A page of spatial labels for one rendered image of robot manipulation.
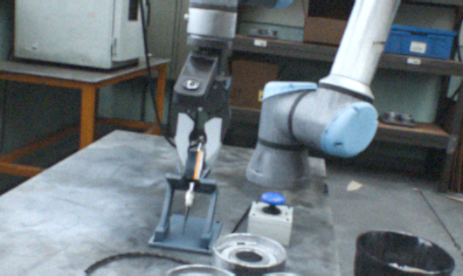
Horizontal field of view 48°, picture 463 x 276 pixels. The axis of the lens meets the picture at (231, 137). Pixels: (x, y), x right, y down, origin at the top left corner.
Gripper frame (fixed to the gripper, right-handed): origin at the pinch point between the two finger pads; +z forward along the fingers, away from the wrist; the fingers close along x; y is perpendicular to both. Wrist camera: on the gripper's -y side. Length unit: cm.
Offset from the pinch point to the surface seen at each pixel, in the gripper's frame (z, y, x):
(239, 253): 9.5, -11.6, -9.5
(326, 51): -5, 320, -40
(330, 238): 12.0, 5.1, -24.2
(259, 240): 8.5, -8.2, -12.1
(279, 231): 9.3, -1.6, -15.1
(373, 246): 55, 106, -54
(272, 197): 4.6, 0.6, -13.1
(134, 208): 11.9, 5.4, 11.4
